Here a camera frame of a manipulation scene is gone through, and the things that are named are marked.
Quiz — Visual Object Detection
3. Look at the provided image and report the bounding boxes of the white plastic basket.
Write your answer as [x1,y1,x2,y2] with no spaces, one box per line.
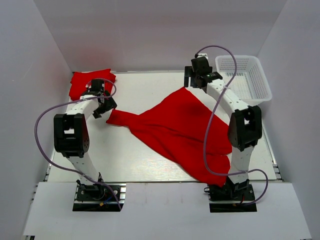
[215,55,272,106]

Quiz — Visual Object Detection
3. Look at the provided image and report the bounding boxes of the red t-shirt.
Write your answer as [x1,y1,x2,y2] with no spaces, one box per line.
[69,68,116,101]
[106,87,232,187]

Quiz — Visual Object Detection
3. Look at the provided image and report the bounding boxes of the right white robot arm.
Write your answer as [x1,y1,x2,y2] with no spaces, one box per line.
[184,54,262,200]

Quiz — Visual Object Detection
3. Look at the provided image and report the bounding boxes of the folded red t-shirt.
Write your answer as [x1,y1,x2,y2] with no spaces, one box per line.
[69,68,116,101]

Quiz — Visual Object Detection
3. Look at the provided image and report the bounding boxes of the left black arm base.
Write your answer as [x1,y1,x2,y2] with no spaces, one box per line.
[72,180,126,212]

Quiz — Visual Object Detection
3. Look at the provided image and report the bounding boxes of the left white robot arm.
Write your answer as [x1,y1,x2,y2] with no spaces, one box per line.
[53,78,117,200]

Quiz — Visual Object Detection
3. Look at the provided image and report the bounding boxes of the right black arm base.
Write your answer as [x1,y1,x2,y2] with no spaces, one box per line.
[203,184,257,213]

